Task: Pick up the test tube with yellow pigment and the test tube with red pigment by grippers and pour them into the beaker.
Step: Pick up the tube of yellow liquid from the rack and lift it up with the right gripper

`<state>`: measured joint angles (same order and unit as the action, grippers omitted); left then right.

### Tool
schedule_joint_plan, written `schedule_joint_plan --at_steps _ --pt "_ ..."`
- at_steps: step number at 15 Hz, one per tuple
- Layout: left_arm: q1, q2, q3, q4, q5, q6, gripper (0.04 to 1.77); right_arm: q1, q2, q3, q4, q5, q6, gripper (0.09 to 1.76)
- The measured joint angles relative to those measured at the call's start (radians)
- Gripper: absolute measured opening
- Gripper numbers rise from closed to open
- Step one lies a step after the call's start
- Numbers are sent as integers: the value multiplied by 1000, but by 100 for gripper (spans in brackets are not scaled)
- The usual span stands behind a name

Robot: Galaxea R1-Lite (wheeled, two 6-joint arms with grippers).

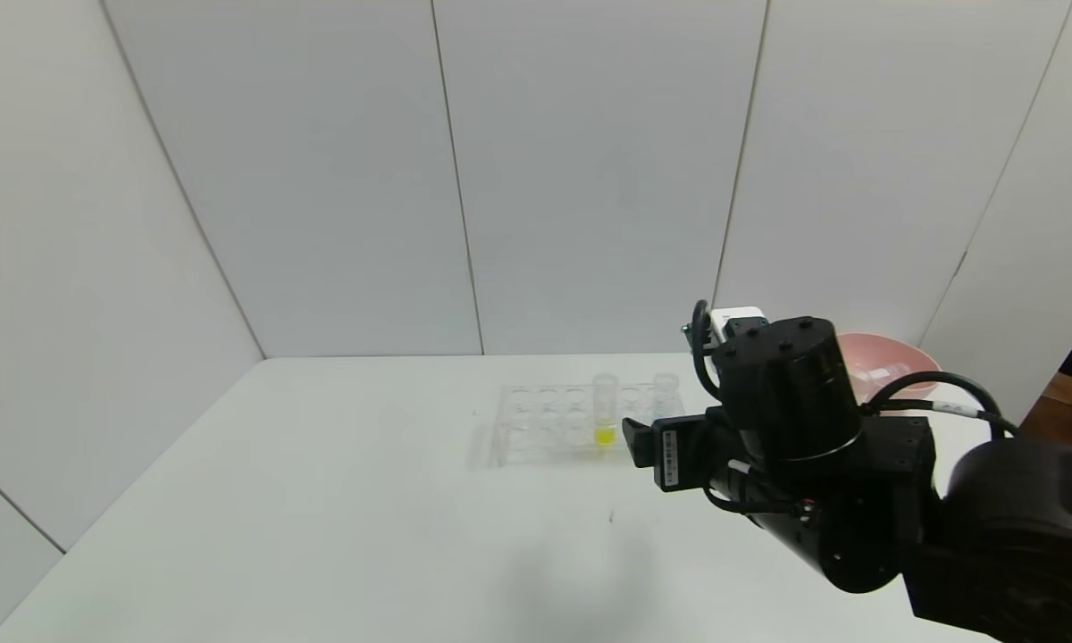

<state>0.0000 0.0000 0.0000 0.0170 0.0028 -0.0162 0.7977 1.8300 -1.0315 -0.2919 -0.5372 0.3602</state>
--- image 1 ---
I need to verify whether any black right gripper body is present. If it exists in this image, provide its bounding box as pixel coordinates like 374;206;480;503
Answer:
651;406;748;493

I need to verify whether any test tube with yellow pigment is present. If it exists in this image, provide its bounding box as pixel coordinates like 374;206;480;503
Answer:
591;374;618;448

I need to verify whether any test tube with blue pigment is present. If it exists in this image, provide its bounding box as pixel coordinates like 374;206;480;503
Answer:
652;373;682;421

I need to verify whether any clear acrylic test tube rack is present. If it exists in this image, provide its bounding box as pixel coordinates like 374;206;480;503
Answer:
491;382;689;469

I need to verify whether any pink bowl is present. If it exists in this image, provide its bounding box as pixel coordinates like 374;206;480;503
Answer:
835;333;941;403

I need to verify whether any black camera cable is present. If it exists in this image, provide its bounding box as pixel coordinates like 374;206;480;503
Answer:
690;299;724;399

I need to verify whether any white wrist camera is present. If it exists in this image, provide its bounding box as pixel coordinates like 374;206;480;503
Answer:
710;307;769;346

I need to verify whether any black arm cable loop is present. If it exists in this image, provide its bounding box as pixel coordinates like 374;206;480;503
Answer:
862;371;1021;438

